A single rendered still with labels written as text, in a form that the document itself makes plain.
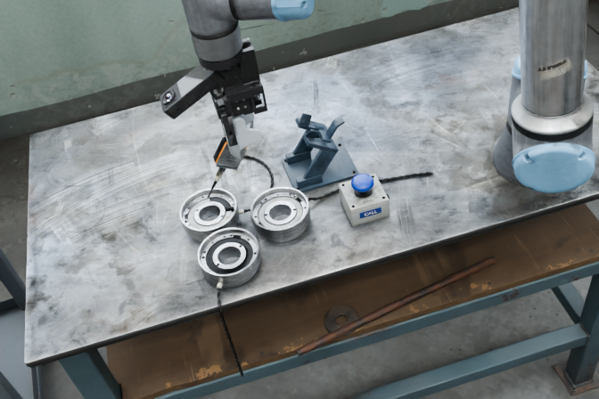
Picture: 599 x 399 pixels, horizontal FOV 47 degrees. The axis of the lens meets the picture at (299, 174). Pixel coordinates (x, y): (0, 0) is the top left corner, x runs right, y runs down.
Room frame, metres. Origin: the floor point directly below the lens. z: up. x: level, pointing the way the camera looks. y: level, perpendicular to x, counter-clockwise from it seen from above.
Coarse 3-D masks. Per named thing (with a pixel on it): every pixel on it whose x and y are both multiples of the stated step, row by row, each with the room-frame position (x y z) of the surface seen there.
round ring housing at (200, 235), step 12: (204, 192) 0.91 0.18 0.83; (216, 192) 0.91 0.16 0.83; (228, 192) 0.90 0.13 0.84; (192, 204) 0.90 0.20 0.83; (204, 204) 0.89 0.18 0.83; (216, 204) 0.89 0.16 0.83; (180, 216) 0.86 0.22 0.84; (204, 216) 0.88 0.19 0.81; (192, 228) 0.83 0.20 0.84; (216, 228) 0.82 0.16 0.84
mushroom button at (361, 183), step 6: (360, 174) 0.86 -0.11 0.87; (366, 174) 0.86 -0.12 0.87; (354, 180) 0.84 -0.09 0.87; (360, 180) 0.84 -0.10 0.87; (366, 180) 0.84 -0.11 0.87; (372, 180) 0.84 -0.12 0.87; (354, 186) 0.83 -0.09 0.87; (360, 186) 0.83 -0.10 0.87; (366, 186) 0.83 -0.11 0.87; (372, 186) 0.83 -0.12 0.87
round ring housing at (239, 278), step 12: (228, 228) 0.81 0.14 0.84; (240, 228) 0.81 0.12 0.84; (204, 240) 0.79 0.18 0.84; (216, 240) 0.80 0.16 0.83; (252, 240) 0.78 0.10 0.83; (216, 252) 0.77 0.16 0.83; (228, 252) 0.78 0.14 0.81; (240, 252) 0.77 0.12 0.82; (204, 264) 0.75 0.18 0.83; (216, 264) 0.75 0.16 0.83; (240, 264) 0.74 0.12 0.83; (252, 264) 0.73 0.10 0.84; (204, 276) 0.73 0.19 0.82; (216, 276) 0.71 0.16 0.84; (228, 276) 0.71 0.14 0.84; (240, 276) 0.71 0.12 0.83; (252, 276) 0.73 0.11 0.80
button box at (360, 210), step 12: (348, 192) 0.84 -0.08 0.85; (360, 192) 0.84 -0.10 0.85; (372, 192) 0.83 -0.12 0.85; (384, 192) 0.83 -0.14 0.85; (348, 204) 0.82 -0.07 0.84; (360, 204) 0.81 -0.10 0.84; (372, 204) 0.81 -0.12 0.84; (384, 204) 0.81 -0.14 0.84; (348, 216) 0.83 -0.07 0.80; (360, 216) 0.80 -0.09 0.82; (372, 216) 0.81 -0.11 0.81; (384, 216) 0.81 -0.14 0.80
